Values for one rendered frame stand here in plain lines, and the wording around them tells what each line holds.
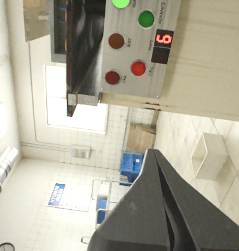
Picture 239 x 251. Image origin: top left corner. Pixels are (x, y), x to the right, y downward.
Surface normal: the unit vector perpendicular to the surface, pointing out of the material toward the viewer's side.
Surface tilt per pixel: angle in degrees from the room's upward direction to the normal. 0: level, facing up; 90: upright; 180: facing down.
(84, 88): 90
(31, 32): 115
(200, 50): 90
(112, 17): 90
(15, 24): 90
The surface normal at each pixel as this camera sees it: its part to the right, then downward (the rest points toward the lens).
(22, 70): -0.07, 0.53
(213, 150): 0.11, -0.76
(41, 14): 0.36, 0.57
